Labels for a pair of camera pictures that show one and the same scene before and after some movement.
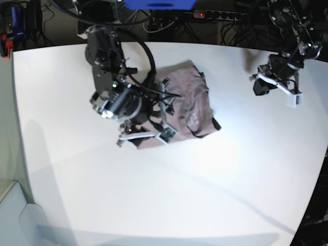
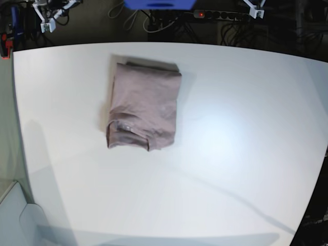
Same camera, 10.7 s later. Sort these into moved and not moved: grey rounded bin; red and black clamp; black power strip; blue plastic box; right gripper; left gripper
Moved: right gripper; left gripper
Not moved: blue plastic box; grey rounded bin; black power strip; red and black clamp
